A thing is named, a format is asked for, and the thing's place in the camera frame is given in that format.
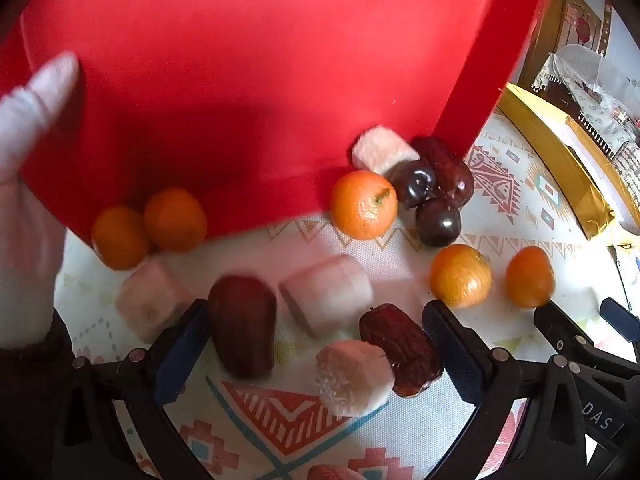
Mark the yellow box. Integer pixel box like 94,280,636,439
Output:
497,82,640,241

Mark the white printed cloth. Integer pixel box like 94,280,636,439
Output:
532,45,640,161

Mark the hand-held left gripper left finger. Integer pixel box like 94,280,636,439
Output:
52,299,213,480

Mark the white sugarcane piece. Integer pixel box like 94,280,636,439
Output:
278,254,374,338
315,340,396,417
115,259,193,343
351,125,421,176

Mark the large orange tangerine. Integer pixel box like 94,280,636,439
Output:
330,170,399,241

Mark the person's left forearm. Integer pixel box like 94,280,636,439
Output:
0,307,76,480

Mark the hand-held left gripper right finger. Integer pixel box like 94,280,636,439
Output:
422,299,591,480

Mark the red box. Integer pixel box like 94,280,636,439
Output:
10,0,563,261

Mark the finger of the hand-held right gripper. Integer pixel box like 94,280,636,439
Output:
599,297,640,361
533,302,608,376

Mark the small orange tangerine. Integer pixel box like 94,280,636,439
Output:
144,187,208,254
505,246,556,309
430,243,493,308
91,205,151,271

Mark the wrinkled red jujube date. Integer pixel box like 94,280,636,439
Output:
359,303,444,398

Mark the person's left hand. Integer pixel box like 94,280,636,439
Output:
0,51,81,348

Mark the dark purple plum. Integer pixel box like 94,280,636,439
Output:
387,159,438,211
414,197,462,248

